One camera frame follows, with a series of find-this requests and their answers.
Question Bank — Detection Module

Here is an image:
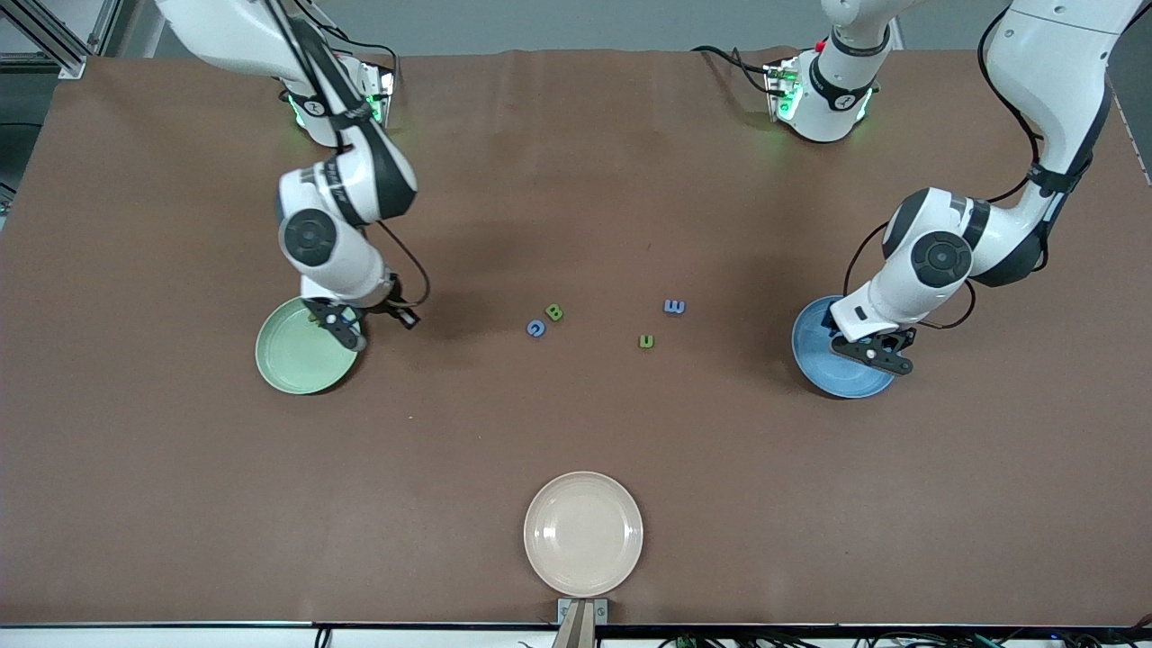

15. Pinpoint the light green plate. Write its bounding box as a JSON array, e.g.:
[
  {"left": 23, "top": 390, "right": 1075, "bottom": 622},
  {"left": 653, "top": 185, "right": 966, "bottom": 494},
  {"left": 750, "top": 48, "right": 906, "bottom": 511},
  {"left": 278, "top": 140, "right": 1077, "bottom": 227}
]
[{"left": 255, "top": 293, "right": 363, "bottom": 396}]

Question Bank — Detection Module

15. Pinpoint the aluminium camera mount beam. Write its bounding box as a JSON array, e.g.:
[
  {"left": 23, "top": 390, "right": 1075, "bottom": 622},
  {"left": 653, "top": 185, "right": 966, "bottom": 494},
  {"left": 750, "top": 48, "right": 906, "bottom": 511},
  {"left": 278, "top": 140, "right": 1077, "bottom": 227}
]
[{"left": 551, "top": 601, "right": 599, "bottom": 648}]

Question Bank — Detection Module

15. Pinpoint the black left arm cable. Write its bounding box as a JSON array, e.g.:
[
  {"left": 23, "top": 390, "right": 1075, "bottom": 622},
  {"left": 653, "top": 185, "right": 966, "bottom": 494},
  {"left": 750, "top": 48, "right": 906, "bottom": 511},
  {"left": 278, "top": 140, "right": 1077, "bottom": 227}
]
[{"left": 844, "top": 4, "right": 1049, "bottom": 330}]

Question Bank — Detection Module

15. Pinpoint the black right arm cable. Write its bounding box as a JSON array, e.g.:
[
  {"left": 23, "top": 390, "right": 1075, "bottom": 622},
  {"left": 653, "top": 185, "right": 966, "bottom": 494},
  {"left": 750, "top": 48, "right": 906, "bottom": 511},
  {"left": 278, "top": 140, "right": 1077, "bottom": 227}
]
[{"left": 261, "top": 0, "right": 431, "bottom": 314}]

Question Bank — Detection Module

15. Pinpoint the blue plate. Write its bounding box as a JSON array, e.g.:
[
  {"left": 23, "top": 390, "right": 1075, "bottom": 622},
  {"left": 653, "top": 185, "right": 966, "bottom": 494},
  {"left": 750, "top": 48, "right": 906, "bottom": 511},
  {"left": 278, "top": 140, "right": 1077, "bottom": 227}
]
[{"left": 791, "top": 295, "right": 902, "bottom": 400}]

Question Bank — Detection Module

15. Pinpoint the brown table cover sheet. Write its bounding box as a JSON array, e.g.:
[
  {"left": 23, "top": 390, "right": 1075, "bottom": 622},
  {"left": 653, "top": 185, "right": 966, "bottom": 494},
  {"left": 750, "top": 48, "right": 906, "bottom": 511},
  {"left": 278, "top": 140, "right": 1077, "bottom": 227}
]
[{"left": 0, "top": 47, "right": 1152, "bottom": 626}]

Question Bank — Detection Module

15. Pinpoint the black arm base cable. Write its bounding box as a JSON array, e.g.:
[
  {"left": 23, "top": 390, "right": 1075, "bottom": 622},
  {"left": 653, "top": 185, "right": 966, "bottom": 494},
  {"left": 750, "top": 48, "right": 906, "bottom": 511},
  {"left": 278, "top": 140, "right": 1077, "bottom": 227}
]
[
  {"left": 319, "top": 25, "right": 401, "bottom": 91},
  {"left": 691, "top": 45, "right": 775, "bottom": 95}
]

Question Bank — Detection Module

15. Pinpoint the beige plate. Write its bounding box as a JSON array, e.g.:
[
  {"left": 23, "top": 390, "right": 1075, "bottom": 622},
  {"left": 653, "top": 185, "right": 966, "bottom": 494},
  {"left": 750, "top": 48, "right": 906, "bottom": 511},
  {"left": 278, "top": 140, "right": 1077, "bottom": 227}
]
[{"left": 523, "top": 471, "right": 645, "bottom": 599}]

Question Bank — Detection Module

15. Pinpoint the aluminium frame strut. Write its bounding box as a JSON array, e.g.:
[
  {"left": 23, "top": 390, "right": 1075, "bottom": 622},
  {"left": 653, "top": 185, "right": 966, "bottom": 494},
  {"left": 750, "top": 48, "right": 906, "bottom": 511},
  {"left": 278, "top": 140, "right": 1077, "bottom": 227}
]
[{"left": 0, "top": 0, "right": 145, "bottom": 77}]

